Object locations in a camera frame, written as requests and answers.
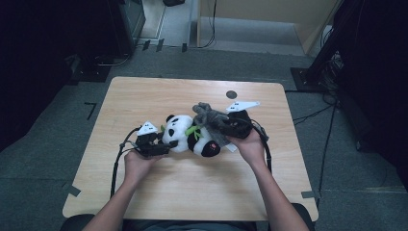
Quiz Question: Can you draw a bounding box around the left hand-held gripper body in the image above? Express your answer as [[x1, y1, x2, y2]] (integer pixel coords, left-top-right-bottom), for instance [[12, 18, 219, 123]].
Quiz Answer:
[[134, 120, 162, 158]]

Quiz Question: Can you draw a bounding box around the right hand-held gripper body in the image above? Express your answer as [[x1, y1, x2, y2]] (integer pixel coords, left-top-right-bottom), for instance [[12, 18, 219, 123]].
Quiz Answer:
[[223, 101, 261, 140]]

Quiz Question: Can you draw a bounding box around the panda plush toy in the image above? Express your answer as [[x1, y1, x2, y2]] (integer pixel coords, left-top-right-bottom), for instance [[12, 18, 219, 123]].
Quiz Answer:
[[160, 114, 239, 158]]

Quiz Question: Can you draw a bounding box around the grey cloth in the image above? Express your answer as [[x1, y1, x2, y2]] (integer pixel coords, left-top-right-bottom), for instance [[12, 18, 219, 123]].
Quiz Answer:
[[191, 101, 233, 147]]

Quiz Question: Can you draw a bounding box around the person's left hand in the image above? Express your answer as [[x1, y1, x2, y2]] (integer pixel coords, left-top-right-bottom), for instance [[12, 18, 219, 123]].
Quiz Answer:
[[124, 149, 163, 187]]

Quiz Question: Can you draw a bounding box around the person's right hand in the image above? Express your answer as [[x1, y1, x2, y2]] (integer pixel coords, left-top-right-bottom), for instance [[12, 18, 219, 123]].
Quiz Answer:
[[225, 129, 266, 167]]

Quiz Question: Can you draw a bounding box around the black angled floor tape mark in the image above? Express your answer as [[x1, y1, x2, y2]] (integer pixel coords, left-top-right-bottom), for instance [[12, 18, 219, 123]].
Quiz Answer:
[[84, 101, 98, 121]]

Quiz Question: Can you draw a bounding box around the person's dark clothing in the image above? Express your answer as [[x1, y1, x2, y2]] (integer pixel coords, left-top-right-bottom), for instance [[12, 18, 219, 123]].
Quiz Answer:
[[123, 219, 258, 231]]

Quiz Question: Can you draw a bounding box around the grey floor tape piece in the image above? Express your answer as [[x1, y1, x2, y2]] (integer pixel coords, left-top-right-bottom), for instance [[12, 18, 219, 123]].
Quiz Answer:
[[62, 182, 82, 197], [300, 190, 321, 200]]

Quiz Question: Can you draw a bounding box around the black stand base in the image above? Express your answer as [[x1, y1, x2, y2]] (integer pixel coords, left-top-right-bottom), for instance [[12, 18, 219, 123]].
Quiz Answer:
[[68, 54, 112, 86]]

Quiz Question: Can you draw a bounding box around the black metal stand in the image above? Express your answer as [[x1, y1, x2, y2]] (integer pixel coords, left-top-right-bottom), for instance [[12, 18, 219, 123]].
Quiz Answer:
[[290, 0, 354, 94]]

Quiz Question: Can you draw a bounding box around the black equipment cabinet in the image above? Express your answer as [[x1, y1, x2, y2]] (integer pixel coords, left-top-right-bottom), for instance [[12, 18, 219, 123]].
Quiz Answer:
[[107, 0, 147, 58]]

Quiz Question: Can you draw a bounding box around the light wooden cabinet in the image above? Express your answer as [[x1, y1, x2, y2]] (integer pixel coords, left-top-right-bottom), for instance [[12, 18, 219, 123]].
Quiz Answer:
[[195, 0, 341, 56]]

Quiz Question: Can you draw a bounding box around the dark curtain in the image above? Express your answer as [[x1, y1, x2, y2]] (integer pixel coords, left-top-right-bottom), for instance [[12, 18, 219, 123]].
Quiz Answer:
[[333, 0, 408, 191], [0, 0, 114, 152]]

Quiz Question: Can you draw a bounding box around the right hand-held gripper cable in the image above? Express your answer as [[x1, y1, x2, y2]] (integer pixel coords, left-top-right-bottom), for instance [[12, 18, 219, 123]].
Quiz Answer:
[[249, 119, 273, 174]]

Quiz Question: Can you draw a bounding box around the hand-held gripper cable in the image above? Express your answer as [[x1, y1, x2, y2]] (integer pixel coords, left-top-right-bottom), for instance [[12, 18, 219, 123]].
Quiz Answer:
[[249, 119, 273, 174], [110, 127, 142, 198]]

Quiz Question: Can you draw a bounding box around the left hand-held gripper cable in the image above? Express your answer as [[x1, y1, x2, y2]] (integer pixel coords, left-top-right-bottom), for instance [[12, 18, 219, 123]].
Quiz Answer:
[[110, 127, 142, 198]]

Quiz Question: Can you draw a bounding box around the short black floor cable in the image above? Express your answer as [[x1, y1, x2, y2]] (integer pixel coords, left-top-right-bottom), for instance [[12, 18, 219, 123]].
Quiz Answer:
[[292, 104, 335, 125]]

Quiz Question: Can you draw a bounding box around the black curved floor cable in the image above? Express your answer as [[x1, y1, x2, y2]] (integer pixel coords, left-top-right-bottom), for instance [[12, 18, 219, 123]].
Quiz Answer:
[[94, 52, 133, 67]]

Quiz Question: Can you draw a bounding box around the long black floor cable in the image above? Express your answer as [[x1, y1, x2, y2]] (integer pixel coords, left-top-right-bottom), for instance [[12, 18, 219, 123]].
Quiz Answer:
[[317, 95, 338, 206]]

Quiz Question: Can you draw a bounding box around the black hanging cable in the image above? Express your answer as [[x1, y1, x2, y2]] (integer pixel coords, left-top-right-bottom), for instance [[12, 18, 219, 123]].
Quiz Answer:
[[189, 0, 217, 50]]

